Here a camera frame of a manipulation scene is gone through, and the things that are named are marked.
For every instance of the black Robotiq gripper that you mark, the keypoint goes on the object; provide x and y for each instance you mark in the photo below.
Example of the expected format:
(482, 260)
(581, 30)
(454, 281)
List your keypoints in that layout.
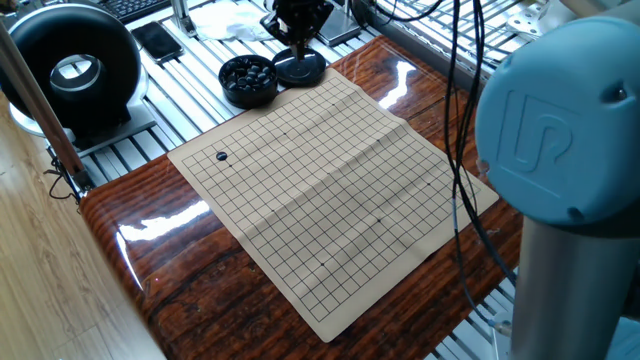
(302, 10)

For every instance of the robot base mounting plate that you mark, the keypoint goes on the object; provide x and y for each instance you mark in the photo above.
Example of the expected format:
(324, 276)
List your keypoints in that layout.
(502, 345)

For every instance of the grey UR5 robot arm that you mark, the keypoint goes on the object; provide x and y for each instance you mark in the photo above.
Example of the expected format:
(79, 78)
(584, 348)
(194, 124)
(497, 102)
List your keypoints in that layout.
(560, 125)

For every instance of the beige Go board mat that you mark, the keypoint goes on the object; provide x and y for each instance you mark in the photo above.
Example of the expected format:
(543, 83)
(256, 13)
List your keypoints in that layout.
(325, 200)

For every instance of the grey flat scale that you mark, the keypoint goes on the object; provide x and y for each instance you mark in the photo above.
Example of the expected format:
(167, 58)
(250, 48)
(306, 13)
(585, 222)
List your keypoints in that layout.
(342, 27)

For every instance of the black bowl lid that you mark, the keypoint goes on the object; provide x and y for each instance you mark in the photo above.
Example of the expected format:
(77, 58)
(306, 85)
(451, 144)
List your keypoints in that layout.
(312, 72)

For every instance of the white crumpled cloth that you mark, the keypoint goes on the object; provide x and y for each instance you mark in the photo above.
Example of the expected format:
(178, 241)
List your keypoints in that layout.
(225, 22)

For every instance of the black bowl of stones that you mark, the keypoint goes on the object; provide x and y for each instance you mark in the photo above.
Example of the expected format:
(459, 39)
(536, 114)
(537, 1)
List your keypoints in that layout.
(247, 99)

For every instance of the black smartphone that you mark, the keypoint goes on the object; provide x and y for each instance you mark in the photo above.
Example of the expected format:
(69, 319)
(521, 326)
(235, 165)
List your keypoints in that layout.
(157, 41)

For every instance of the black Go stone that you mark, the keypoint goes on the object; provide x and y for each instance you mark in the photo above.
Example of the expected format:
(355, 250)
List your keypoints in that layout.
(221, 156)

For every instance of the black keyboard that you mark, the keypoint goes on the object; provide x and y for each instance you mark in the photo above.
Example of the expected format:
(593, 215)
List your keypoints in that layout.
(130, 7)

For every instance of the perforated aluminium plate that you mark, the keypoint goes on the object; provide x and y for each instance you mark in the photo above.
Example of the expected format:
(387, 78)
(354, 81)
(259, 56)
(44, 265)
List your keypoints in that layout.
(525, 20)

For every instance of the brown wooden pole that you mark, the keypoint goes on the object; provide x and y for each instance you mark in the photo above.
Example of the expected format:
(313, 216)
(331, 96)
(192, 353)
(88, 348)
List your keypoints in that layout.
(35, 100)

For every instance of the aluminium upright post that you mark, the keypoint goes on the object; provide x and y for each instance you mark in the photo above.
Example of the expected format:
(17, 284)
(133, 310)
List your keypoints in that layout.
(181, 15)

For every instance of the aluminium frame rail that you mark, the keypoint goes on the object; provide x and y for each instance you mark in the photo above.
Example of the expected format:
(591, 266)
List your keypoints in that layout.
(425, 50)

